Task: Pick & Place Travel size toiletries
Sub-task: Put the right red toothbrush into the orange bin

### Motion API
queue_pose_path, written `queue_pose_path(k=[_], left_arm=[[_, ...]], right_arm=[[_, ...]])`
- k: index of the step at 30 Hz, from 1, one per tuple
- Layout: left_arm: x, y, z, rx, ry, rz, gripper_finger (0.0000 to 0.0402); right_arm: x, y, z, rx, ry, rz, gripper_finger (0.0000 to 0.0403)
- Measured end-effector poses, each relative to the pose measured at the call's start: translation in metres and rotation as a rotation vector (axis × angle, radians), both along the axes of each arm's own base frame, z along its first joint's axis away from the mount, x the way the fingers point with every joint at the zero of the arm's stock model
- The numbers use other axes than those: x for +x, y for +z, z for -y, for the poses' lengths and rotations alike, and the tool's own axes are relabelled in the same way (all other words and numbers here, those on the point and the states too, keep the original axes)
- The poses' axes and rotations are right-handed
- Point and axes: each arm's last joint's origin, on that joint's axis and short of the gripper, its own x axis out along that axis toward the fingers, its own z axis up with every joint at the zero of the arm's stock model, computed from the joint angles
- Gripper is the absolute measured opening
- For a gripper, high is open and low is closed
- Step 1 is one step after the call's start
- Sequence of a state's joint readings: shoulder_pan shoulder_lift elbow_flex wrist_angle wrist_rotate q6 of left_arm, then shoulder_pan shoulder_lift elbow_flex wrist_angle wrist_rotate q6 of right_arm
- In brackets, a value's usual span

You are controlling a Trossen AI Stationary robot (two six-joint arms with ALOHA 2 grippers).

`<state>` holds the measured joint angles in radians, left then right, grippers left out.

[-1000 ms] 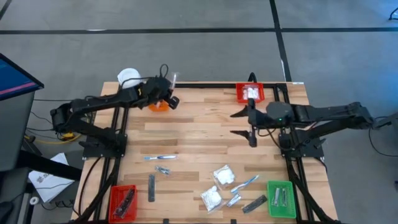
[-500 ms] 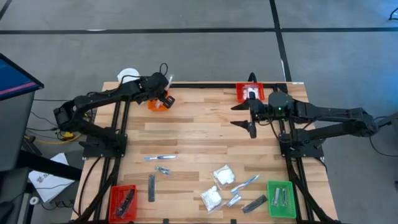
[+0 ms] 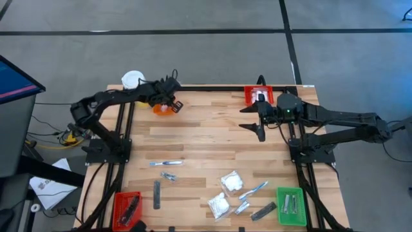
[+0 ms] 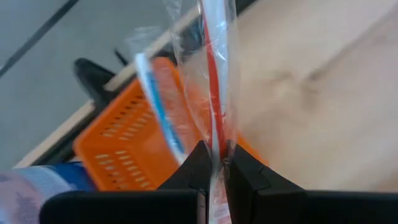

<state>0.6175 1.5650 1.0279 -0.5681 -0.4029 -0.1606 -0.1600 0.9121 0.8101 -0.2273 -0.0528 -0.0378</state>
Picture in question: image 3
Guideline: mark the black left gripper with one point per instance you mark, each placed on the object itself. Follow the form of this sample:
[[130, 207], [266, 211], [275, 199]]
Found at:
[[160, 93]]

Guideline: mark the bagged blue white toothbrush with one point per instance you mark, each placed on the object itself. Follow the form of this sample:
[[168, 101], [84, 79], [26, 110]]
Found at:
[[253, 190], [165, 163]]

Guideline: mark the black stand bar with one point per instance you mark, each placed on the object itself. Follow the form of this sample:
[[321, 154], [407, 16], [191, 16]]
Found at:
[[51, 172]]

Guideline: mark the black monitor blue screen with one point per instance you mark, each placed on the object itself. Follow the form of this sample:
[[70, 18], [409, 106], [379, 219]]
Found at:
[[16, 80]]

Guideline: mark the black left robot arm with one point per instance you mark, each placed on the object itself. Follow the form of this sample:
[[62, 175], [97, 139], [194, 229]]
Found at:
[[96, 100]]

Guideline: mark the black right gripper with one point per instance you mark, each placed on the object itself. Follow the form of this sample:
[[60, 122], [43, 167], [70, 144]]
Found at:
[[261, 129]]

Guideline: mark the white tape roll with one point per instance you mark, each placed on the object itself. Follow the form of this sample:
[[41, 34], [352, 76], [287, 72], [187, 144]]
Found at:
[[35, 207]]

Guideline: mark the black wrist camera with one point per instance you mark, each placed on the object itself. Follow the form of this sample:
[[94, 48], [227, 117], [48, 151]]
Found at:
[[269, 112], [172, 85]]

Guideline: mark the bagged red white toothbrush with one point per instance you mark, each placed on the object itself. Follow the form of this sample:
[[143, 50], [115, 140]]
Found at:
[[164, 108]]

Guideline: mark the black plastic comb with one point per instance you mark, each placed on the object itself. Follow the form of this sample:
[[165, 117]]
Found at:
[[130, 209], [264, 211], [156, 196]]

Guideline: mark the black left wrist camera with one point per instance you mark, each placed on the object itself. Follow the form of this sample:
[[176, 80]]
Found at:
[[172, 85]]

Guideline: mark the green plastic basket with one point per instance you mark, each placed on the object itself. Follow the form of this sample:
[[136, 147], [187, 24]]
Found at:
[[291, 219]]

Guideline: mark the bagged silver nail clipper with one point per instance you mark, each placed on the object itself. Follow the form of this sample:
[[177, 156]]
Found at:
[[242, 207], [294, 203], [168, 176], [286, 203]]

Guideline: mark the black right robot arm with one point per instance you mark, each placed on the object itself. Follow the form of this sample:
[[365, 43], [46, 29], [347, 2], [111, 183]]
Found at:
[[338, 114]]

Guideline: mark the red plastic basket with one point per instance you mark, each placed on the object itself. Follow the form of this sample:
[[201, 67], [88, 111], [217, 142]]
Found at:
[[246, 88], [119, 203]]

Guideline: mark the black table clamp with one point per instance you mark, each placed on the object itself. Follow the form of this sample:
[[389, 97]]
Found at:
[[171, 229], [261, 80], [241, 229]]

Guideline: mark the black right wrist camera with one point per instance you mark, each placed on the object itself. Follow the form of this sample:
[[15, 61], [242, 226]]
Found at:
[[269, 112]]

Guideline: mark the white paper sheet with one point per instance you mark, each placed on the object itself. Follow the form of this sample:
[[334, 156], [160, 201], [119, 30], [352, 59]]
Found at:
[[48, 193]]

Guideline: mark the Lysol wipes canister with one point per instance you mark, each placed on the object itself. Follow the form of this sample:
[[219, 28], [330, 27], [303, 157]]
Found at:
[[131, 79]]

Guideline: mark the orange plastic basket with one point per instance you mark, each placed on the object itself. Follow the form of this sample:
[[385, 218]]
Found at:
[[157, 111]]

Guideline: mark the black aluminium table frame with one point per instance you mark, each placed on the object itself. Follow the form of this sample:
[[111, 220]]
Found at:
[[209, 88]]

